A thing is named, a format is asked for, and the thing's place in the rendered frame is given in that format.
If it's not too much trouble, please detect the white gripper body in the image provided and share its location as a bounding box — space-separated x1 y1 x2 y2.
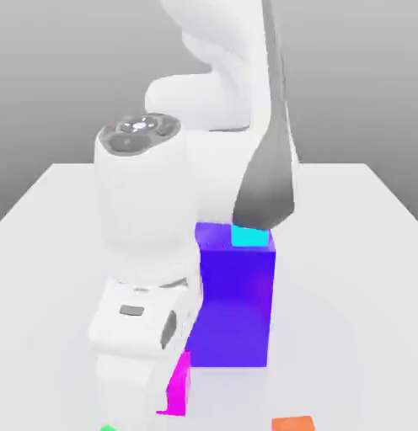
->
94 351 182 431

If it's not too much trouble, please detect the small magenta cube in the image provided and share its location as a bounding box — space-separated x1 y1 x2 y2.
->
155 350 192 418

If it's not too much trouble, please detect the small orange cube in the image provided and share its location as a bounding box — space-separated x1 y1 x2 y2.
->
271 415 317 431

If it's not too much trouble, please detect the small cyan cube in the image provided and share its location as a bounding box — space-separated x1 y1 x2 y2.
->
230 224 270 248

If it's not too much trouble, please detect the large blue box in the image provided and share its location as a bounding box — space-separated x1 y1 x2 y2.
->
184 221 276 369

